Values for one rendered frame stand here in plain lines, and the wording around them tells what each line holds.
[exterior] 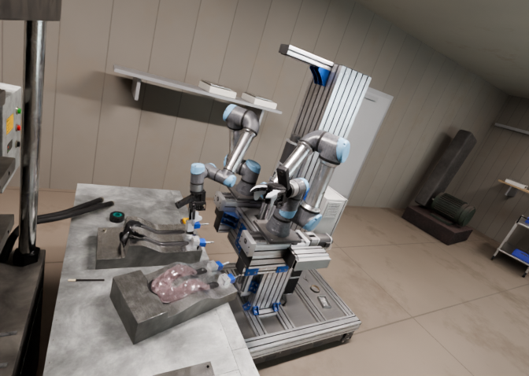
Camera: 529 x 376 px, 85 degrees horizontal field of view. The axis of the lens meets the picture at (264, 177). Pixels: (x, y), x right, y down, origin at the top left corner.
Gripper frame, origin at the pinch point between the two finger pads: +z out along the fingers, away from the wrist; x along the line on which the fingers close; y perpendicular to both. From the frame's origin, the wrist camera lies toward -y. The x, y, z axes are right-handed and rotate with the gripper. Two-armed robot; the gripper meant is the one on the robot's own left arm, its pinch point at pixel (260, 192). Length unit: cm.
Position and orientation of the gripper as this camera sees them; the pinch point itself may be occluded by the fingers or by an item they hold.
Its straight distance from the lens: 107.5
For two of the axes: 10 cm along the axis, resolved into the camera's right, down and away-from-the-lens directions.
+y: -1.9, 9.5, 2.6
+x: -8.0, -3.0, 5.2
